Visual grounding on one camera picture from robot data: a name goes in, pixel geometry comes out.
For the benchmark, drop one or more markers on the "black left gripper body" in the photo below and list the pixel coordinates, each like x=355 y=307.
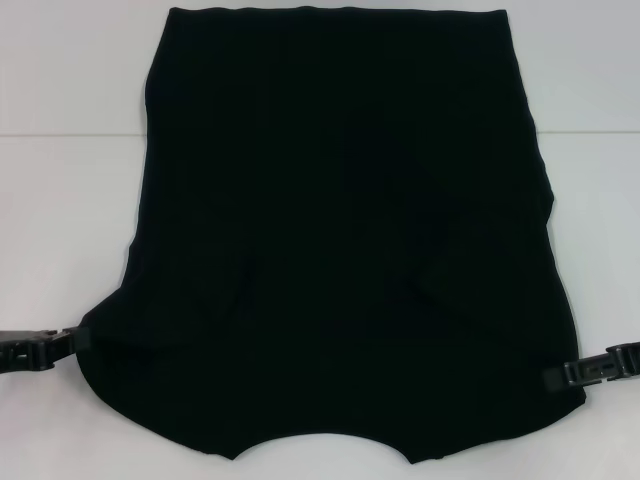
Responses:
x=22 y=350

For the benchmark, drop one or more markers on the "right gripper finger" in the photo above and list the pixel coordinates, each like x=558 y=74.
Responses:
x=585 y=372

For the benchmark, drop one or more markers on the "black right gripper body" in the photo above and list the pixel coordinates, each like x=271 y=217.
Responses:
x=631 y=357

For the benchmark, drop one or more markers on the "black t-shirt with FREE print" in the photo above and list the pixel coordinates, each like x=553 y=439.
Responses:
x=320 y=225

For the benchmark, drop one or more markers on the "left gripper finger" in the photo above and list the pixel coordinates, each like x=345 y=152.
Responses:
x=75 y=341

